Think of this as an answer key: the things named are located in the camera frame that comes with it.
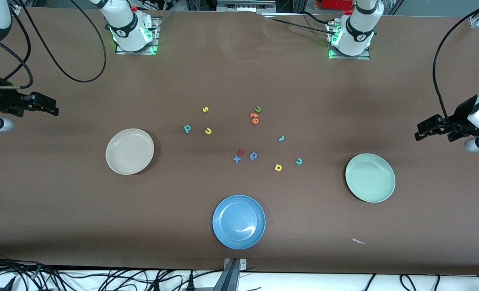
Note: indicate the aluminium corner bracket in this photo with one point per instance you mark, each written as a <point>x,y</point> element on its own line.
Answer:
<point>16,7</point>

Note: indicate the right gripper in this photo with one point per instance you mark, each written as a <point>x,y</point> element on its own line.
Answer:
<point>2,102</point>

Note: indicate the aluminium profile bar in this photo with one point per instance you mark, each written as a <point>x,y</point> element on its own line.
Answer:
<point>227,279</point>

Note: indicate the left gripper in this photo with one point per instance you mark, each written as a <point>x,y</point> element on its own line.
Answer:
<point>460,119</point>

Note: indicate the white paper scrap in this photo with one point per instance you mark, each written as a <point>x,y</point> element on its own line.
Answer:
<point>358,241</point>

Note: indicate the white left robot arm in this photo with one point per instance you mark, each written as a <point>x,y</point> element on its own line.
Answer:
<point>356,28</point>

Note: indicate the beige brown plate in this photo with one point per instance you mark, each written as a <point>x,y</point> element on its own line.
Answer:
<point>122,157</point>

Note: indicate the black power plug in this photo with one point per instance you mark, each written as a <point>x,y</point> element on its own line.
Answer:
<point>190,283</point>
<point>156,286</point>

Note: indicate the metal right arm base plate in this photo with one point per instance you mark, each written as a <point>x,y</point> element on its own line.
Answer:
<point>155,40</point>

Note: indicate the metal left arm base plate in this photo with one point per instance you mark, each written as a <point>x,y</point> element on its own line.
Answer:
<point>352,57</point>

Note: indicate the teal letter p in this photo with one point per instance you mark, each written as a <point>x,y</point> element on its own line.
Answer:
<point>187,129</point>

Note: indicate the red box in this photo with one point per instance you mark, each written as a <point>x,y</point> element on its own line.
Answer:
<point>336,4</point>

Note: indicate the grey metal box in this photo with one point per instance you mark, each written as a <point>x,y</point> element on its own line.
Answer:
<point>245,5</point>

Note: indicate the blue plate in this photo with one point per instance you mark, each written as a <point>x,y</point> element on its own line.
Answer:
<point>238,222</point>

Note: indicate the small metal bracket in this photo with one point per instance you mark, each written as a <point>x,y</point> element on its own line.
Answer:
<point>242,264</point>

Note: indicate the pale green plate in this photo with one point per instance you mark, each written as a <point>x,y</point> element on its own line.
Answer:
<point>364,190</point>

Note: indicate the blue letter a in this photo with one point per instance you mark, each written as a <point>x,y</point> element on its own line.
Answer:
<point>253,156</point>

